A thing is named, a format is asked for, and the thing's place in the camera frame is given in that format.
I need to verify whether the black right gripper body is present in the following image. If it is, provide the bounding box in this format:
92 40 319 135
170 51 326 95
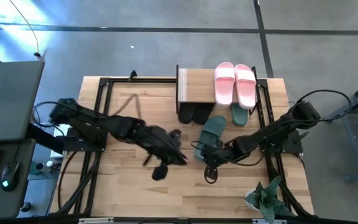
203 142 232 164

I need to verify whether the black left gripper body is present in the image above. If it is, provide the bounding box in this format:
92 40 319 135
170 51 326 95
126 119 173 155

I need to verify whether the green rubber slide sandal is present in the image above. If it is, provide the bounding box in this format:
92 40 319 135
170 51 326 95
193 115 227 162
231 104 249 127

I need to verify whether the black rubber slide sandal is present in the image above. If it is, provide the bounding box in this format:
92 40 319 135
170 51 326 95
178 102 196 124
193 102 214 125

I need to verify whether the pink rubber slide sandal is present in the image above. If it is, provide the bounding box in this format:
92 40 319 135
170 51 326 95
234 63 257 110
213 61 237 106

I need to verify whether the wooden shelf with black posts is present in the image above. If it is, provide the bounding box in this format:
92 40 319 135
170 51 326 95
175 64 262 116

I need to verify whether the green potted plant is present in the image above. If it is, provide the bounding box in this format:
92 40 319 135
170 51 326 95
243 174 295 224

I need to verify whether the small bottle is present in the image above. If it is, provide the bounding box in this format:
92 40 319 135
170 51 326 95
35 159 58 174

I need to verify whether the blue metal cart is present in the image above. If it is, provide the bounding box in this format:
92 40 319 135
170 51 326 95
323 77 358 183

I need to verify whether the black computer mouse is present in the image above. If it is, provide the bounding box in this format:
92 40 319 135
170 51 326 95
0 161 21 192

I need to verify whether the grey flat panel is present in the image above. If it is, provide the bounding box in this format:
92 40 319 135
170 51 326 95
0 60 45 143

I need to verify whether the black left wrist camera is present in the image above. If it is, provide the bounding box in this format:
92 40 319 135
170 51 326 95
152 164 169 182

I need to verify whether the black metal table frame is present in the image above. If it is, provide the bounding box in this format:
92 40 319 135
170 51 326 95
54 76 315 218

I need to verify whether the thin floor cable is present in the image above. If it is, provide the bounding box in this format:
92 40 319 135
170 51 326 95
9 0 42 59

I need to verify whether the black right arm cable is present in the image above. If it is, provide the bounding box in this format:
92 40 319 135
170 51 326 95
190 89 353 185

